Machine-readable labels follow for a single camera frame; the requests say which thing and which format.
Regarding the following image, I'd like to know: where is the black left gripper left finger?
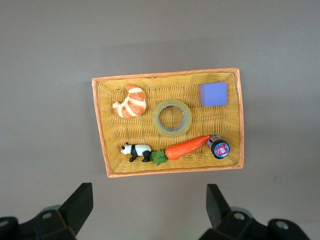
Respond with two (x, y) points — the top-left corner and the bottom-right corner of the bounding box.
(0, 182), (94, 240)

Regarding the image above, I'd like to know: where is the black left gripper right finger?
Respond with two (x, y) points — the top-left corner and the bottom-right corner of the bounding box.
(198, 183), (311, 240)

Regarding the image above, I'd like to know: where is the clear yellowish tape roll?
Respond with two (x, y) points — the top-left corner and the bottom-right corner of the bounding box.
(151, 98), (193, 138)

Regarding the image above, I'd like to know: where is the yellow wicker basket orange rim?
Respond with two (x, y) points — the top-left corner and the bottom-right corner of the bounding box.
(91, 67), (245, 179)

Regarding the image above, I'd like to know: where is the small jar with blue lid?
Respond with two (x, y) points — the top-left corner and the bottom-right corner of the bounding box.
(205, 134), (231, 160)

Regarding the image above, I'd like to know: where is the orange toy carrot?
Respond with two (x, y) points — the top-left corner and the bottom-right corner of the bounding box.
(148, 135), (211, 167)

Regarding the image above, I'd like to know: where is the toy panda figure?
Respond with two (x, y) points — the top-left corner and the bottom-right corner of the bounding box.
(120, 142), (152, 163)

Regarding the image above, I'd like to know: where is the purple foam cube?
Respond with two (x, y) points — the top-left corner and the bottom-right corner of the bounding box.
(198, 81), (228, 108)

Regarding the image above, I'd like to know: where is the toy croissant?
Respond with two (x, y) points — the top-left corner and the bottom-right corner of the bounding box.
(112, 84), (147, 119)

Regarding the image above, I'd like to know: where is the brown table cover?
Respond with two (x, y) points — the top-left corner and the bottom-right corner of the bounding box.
(0, 0), (320, 240)

